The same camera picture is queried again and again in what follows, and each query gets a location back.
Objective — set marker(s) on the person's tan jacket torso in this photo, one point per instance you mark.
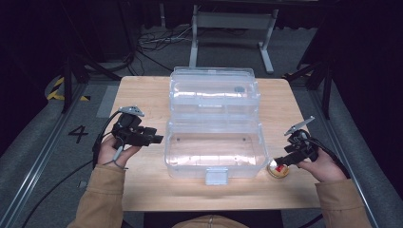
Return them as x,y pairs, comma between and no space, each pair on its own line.
210,222

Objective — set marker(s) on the clear plastic storage box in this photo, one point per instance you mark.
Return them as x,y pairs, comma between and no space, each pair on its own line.
215,152

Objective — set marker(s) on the black tripod stand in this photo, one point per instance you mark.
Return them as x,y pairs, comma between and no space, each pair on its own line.
326,85
68,82

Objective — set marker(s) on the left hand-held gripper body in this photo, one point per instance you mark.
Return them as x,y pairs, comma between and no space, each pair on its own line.
130,131

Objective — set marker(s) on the person's left hand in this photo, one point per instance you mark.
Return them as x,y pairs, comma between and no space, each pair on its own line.
109,155

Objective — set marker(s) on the person's right hand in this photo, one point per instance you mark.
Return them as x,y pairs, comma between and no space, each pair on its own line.
326,169

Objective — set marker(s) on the metal floor rail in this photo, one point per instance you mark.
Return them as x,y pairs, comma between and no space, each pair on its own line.
34,171
345,152

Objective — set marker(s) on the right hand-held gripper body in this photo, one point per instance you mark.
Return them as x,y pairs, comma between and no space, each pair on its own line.
302,147

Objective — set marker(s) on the small round yellow container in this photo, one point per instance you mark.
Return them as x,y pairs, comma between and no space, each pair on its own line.
280,172

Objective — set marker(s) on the grey metal table frame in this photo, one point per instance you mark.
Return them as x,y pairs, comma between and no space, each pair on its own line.
233,20

